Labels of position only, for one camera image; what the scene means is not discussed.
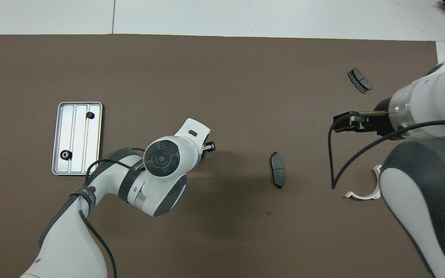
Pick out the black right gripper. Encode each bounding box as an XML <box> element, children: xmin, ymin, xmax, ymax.
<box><xmin>333</xmin><ymin>97</ymin><xmax>399</xmax><ymax>139</ymax></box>

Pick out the silver metal tray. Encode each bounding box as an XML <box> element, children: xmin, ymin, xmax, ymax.
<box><xmin>51</xmin><ymin>102</ymin><xmax>104</xmax><ymax>176</ymax></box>

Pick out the grooved dark brake pad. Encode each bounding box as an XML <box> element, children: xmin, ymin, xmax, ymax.
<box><xmin>347</xmin><ymin>68</ymin><xmax>373</xmax><ymax>94</ymax></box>

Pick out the brown table mat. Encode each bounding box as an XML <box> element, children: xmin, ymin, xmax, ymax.
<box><xmin>0</xmin><ymin>34</ymin><xmax>445</xmax><ymax>278</ymax></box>

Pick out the long dark brake pad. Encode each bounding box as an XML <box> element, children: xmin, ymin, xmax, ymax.
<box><xmin>270</xmin><ymin>151</ymin><xmax>286</xmax><ymax>189</ymax></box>

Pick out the white curved plastic bracket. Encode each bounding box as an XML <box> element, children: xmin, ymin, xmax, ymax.
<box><xmin>344</xmin><ymin>164</ymin><xmax>383</xmax><ymax>200</ymax></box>

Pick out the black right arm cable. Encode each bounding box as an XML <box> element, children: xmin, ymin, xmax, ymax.
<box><xmin>328</xmin><ymin>114</ymin><xmax>445</xmax><ymax>190</ymax></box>

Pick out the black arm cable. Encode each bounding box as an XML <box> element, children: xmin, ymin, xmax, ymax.
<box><xmin>328</xmin><ymin>114</ymin><xmax>445</xmax><ymax>190</ymax></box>
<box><xmin>78</xmin><ymin>147</ymin><xmax>148</xmax><ymax>278</ymax></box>

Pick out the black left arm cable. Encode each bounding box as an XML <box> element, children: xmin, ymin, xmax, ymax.
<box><xmin>78</xmin><ymin>147</ymin><xmax>148</xmax><ymax>278</ymax></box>

